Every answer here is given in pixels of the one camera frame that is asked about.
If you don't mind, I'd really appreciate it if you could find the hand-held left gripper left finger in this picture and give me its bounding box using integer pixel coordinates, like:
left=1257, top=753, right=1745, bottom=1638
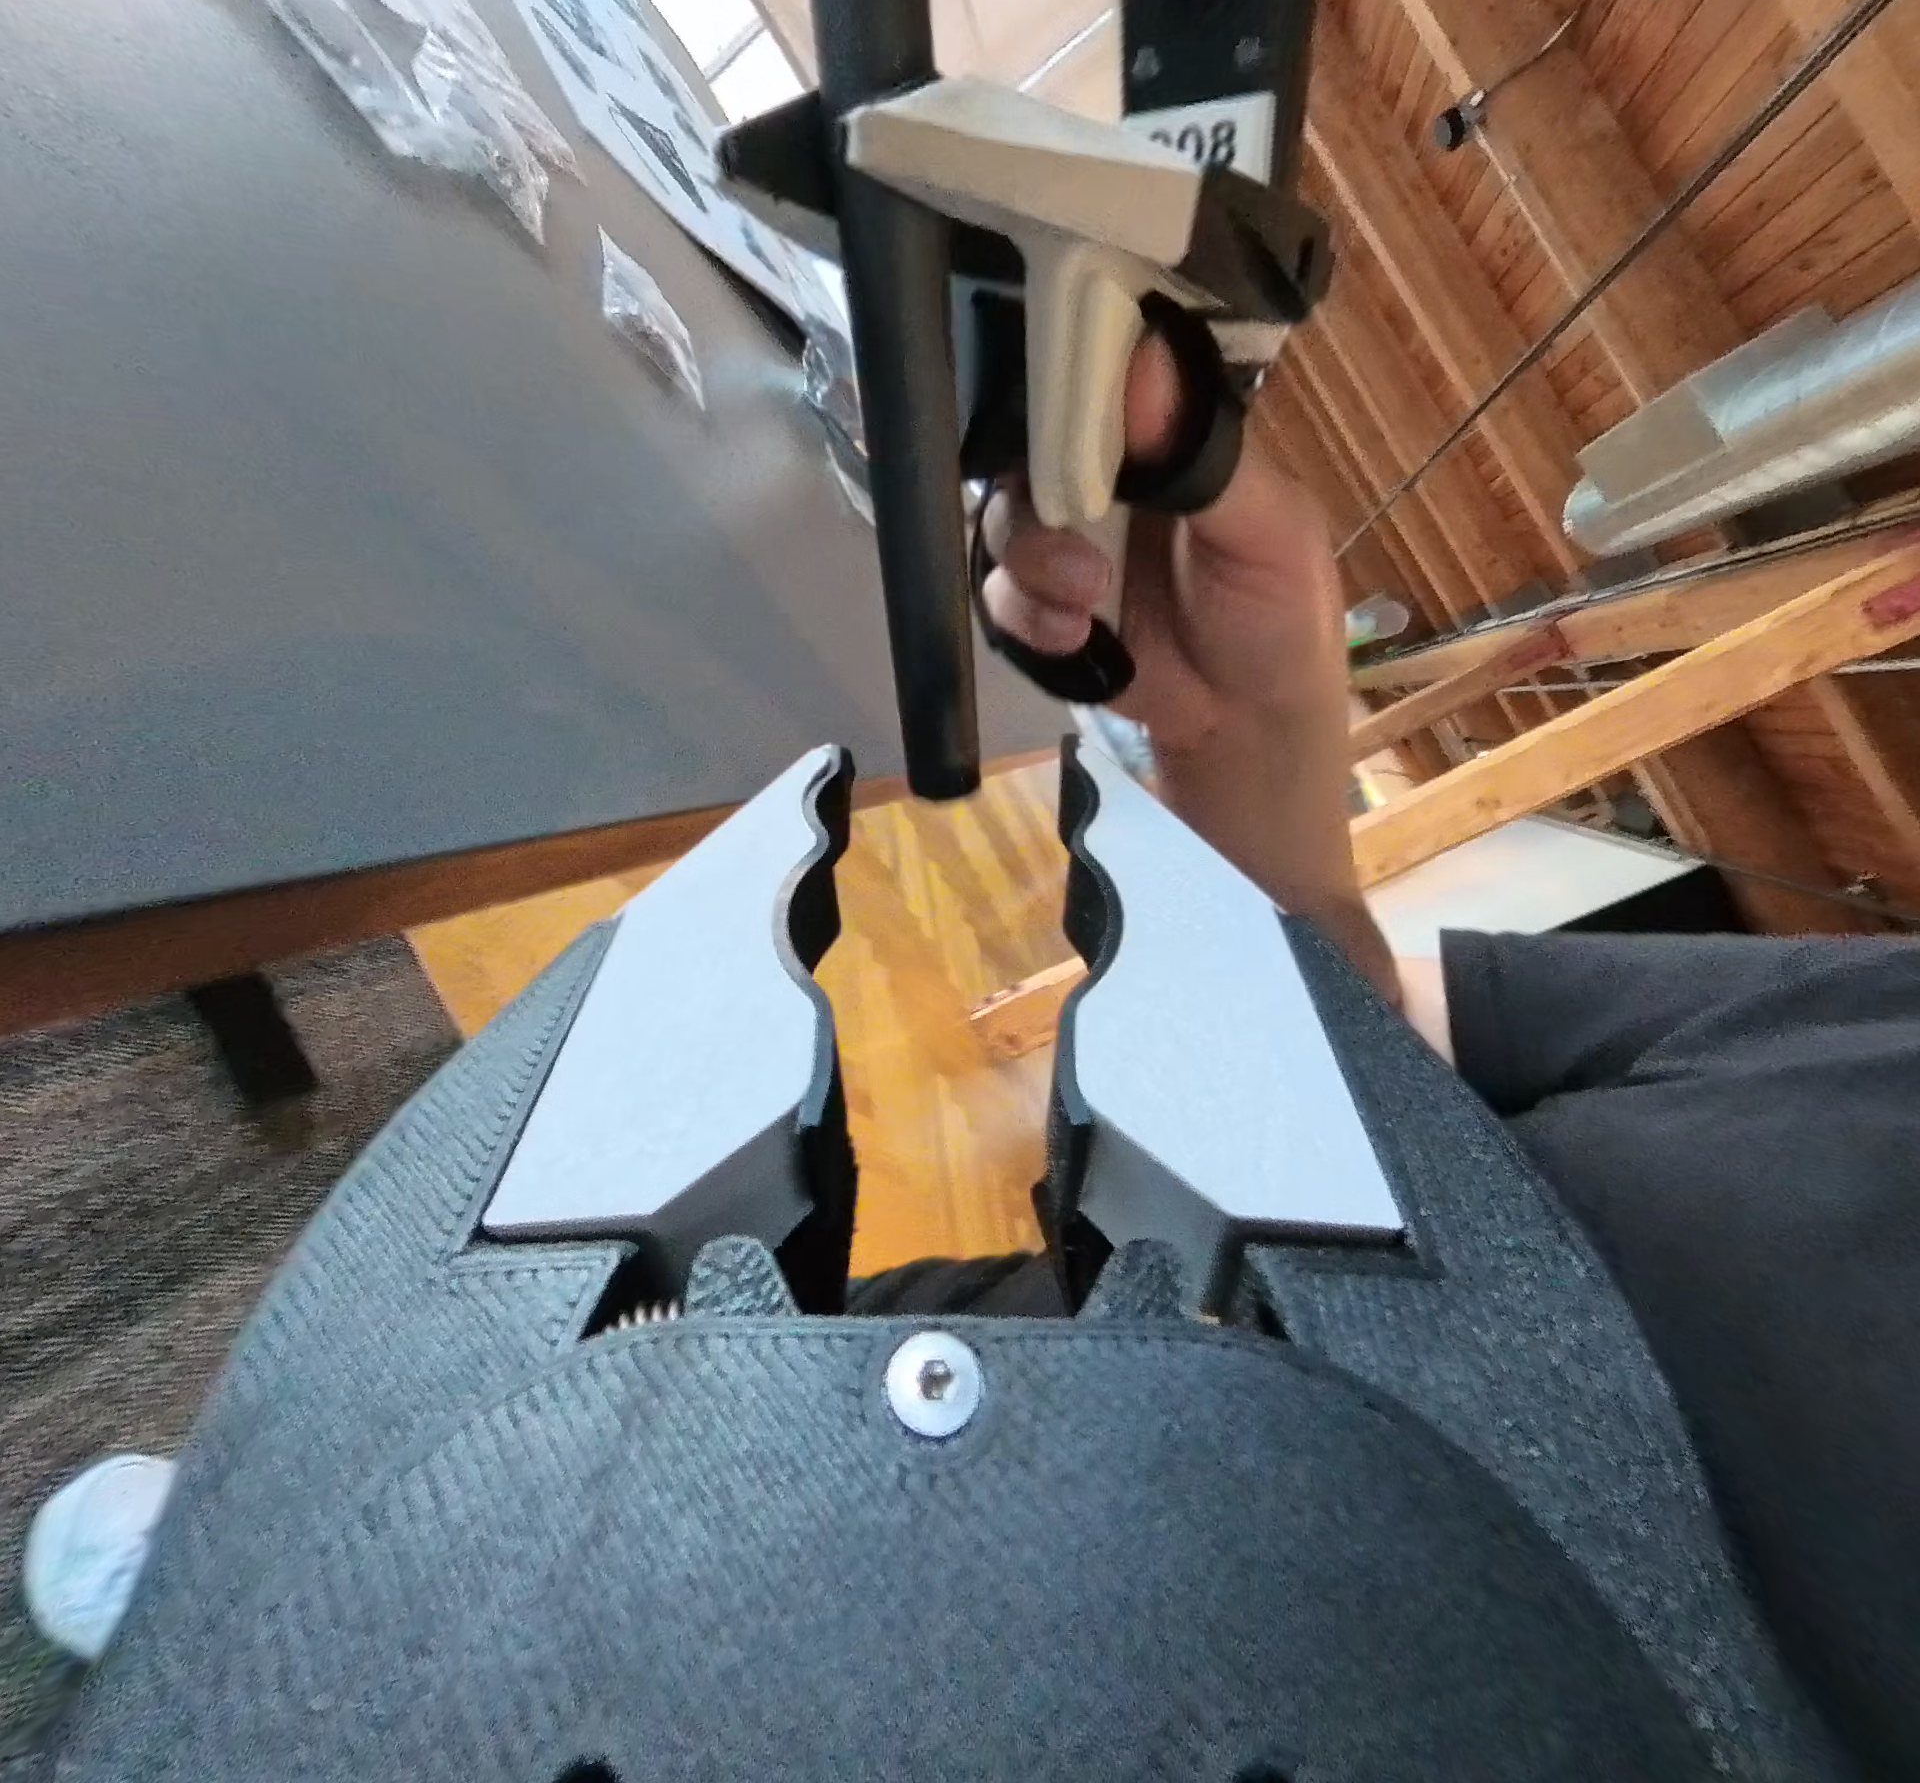
left=481, top=744, right=858, bottom=1315

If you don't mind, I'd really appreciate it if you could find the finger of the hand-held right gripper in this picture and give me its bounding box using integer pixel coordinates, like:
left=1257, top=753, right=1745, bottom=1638
left=717, top=93, right=845, bottom=225
left=839, top=73, right=1209, bottom=270

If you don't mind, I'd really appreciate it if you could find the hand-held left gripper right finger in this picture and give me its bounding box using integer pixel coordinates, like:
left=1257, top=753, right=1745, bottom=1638
left=1040, top=733, right=1408, bottom=1315

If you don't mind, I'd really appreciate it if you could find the black metal pole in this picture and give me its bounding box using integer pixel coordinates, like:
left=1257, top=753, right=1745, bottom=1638
left=793, top=0, right=988, bottom=803

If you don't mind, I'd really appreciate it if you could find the person's right forearm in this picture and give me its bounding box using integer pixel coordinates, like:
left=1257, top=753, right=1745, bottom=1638
left=1148, top=747, right=1458, bottom=1064

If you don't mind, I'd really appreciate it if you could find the black desk leg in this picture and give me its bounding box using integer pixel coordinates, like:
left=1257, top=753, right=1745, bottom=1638
left=186, top=974, right=320, bottom=1111

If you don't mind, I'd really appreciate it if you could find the person's right hand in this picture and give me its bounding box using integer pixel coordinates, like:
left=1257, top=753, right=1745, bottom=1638
left=981, top=321, right=1359, bottom=782

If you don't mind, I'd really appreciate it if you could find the small clear plastic parts bag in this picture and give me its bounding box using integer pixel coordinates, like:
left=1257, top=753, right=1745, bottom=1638
left=598, top=227, right=706, bottom=408

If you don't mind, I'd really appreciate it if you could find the printed instruction sheet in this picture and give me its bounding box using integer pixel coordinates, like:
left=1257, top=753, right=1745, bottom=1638
left=450, top=0, right=861, bottom=332

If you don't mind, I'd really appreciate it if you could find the person's black shirt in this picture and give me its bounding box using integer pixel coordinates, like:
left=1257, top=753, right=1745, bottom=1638
left=1403, top=920, right=1920, bottom=1783

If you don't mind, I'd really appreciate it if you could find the wooden ceiling beam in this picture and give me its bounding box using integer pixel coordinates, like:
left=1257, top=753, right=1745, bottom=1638
left=1346, top=539, right=1920, bottom=893

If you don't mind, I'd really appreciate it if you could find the silver ventilation duct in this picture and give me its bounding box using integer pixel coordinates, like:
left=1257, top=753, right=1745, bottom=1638
left=1560, top=298, right=1920, bottom=558

